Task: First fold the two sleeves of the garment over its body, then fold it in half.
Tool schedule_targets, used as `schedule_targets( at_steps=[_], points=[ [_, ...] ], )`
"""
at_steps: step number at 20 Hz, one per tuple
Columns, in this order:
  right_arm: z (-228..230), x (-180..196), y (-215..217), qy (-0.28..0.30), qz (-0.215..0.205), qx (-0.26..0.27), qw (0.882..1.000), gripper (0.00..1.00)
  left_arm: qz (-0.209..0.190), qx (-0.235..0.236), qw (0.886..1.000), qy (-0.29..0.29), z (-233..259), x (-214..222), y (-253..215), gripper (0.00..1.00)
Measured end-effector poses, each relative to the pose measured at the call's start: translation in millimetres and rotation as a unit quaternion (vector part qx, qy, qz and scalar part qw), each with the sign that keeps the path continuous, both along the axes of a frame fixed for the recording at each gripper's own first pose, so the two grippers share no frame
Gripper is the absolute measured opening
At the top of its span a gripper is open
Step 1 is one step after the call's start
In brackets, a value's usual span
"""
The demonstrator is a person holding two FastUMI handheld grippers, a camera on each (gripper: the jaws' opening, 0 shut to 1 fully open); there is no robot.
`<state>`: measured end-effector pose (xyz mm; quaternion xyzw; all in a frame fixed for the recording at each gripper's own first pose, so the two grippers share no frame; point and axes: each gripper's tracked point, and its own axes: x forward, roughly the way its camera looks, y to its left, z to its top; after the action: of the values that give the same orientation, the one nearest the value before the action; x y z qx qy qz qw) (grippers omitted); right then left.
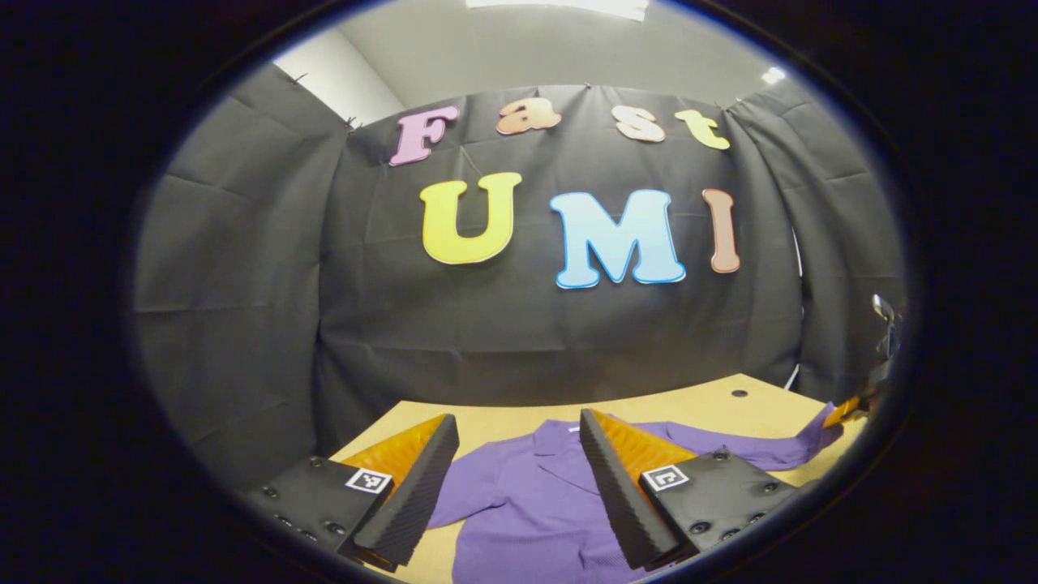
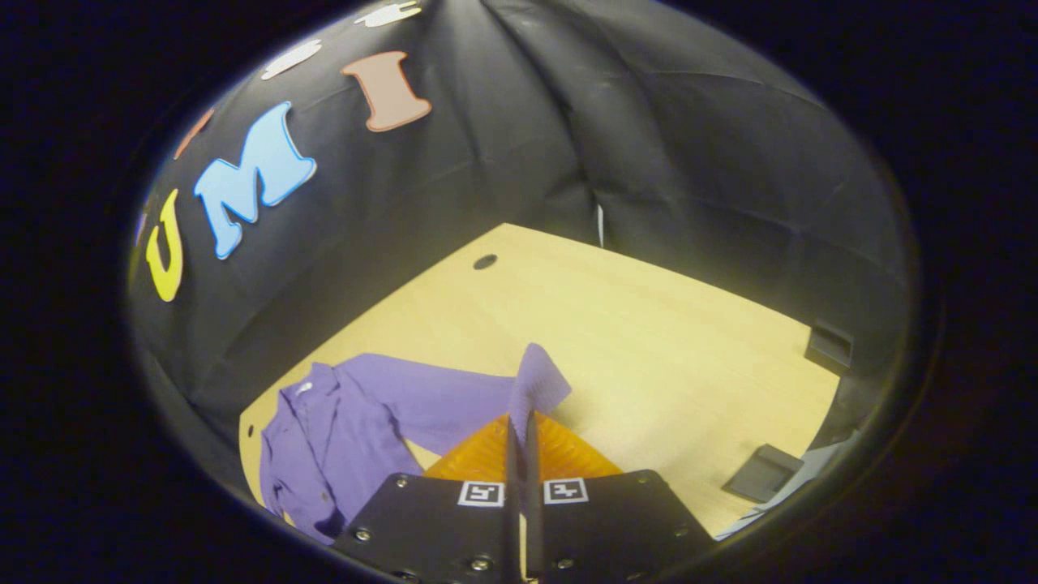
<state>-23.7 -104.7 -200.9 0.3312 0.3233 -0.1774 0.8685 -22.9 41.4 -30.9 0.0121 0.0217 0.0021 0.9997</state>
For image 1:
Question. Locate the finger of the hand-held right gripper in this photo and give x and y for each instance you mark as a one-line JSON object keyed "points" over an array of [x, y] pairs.
{"points": [[843, 408]]}

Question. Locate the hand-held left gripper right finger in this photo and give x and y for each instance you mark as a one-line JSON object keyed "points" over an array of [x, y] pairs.
{"points": [[616, 495]]}

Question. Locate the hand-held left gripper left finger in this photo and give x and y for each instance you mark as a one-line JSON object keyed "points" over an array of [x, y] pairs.
{"points": [[418, 495]]}

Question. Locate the purple button shirt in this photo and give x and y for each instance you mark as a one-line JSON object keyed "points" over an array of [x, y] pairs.
{"points": [[527, 503]]}

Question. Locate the black backdrop cloth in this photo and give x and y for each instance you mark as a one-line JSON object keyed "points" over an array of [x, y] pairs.
{"points": [[486, 324]]}

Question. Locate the small ceiling light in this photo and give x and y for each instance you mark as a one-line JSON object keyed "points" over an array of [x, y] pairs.
{"points": [[773, 75]]}

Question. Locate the long ceiling light panel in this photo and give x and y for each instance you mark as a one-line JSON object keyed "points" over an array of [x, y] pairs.
{"points": [[568, 6]]}

